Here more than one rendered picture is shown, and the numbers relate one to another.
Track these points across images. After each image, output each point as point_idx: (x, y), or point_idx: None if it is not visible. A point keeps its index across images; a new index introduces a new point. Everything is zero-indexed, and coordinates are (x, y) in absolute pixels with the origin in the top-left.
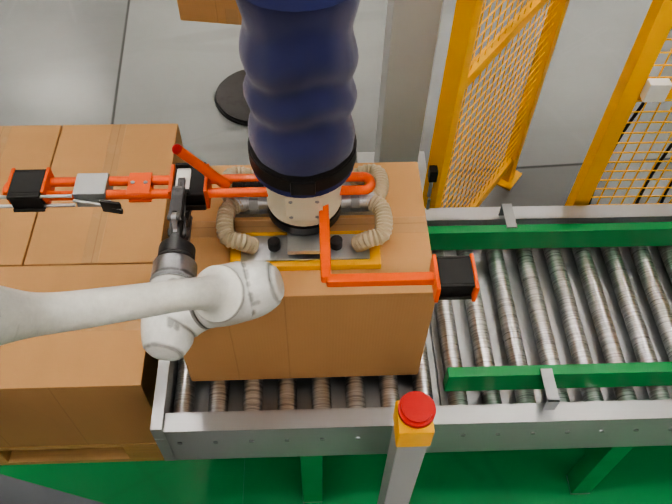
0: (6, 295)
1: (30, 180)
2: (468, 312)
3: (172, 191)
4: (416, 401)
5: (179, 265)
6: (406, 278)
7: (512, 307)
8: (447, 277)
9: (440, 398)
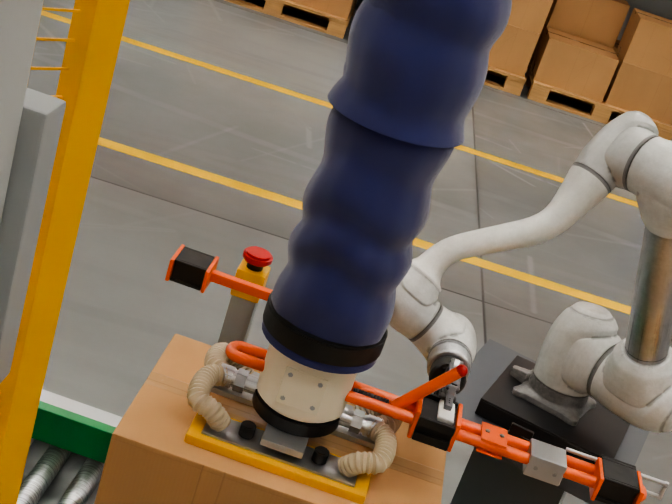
0: (572, 175)
1: (616, 472)
2: None
3: (459, 383)
4: (258, 254)
5: (447, 343)
6: (239, 278)
7: None
8: (205, 258)
9: None
